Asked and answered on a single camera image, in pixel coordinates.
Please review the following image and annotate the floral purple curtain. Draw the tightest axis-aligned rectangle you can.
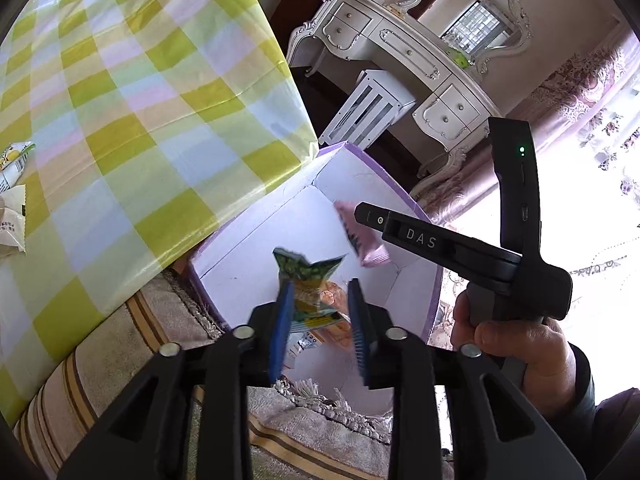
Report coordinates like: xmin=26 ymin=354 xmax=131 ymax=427
xmin=410 ymin=25 xmax=640 ymax=411

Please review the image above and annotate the purple white cardboard box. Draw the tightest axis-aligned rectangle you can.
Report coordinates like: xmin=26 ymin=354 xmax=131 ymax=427
xmin=187 ymin=142 xmax=445 ymax=418

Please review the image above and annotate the beige striped rug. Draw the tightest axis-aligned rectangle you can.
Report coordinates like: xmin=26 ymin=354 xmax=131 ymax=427
xmin=12 ymin=270 xmax=451 ymax=480

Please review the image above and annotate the person's right hand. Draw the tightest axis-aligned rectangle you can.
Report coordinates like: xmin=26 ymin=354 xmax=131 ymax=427
xmin=451 ymin=290 xmax=576 ymax=416

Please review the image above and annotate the pink snack packet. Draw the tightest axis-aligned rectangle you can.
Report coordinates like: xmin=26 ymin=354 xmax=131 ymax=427
xmin=334 ymin=201 xmax=392 ymax=267

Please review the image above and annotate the orange snack packet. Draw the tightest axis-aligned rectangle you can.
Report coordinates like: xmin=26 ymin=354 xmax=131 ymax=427
xmin=320 ymin=280 xmax=358 ymax=356

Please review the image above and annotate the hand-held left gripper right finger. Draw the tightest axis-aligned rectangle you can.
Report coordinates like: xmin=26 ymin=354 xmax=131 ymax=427
xmin=347 ymin=278 xmax=586 ymax=480

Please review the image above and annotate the white slatted stool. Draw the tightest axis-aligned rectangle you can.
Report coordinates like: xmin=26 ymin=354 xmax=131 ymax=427
xmin=318 ymin=69 xmax=417 ymax=153

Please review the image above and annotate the white ornate dressing table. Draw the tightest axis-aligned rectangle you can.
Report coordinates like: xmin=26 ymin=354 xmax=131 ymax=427
xmin=286 ymin=0 xmax=503 ymax=198

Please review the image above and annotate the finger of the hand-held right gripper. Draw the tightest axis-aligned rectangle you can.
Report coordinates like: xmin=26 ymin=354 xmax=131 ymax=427
xmin=354 ymin=202 xmax=522 ymax=283

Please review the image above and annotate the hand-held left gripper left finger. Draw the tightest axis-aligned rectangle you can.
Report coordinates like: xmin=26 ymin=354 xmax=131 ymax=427
xmin=57 ymin=280 xmax=296 ymax=480

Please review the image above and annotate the person's right forearm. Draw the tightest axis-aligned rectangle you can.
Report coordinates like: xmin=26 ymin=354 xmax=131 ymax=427
xmin=545 ymin=342 xmax=640 ymax=461

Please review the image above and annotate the white blue snack packet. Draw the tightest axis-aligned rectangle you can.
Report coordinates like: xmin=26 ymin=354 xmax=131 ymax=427
xmin=287 ymin=330 xmax=323 ymax=366

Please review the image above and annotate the yellow green checked tablecloth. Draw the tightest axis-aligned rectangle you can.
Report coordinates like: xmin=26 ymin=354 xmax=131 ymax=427
xmin=0 ymin=0 xmax=319 ymax=426

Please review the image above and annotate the green yellow snack packet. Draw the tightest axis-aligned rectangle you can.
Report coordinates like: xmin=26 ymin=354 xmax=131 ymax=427
xmin=272 ymin=247 xmax=351 ymax=333

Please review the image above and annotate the ornate framed mirror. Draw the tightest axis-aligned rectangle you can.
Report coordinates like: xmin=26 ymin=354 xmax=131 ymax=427
xmin=400 ymin=0 xmax=533 ymax=76

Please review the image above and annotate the yellow lemon snack packet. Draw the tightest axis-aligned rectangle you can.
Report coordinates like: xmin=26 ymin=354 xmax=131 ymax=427
xmin=0 ymin=141 xmax=37 ymax=193

